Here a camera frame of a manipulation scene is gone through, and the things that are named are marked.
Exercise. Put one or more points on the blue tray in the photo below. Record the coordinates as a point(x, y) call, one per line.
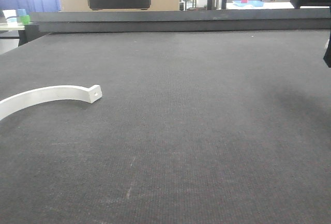
point(252, 3)

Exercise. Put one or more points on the blue and green stacked cups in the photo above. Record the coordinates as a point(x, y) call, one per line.
point(23, 17)

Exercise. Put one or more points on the black raised table edge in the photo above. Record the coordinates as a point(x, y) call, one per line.
point(182, 21)

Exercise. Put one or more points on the white curved pipe clamp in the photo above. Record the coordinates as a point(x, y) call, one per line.
point(33, 97)

